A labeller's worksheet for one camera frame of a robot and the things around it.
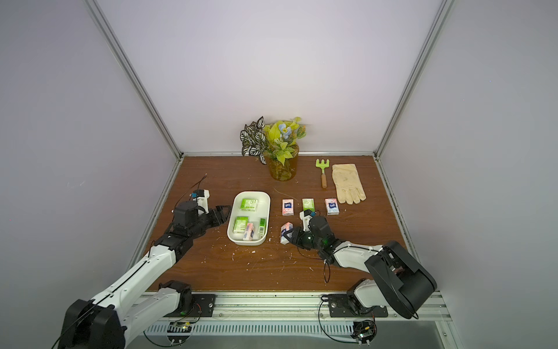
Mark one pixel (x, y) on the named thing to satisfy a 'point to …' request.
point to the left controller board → (178, 332)
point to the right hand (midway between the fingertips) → (284, 232)
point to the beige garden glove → (348, 184)
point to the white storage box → (249, 218)
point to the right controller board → (365, 331)
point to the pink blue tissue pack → (332, 206)
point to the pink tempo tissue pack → (288, 207)
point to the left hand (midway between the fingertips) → (228, 207)
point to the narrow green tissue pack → (261, 226)
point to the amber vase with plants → (275, 143)
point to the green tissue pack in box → (240, 224)
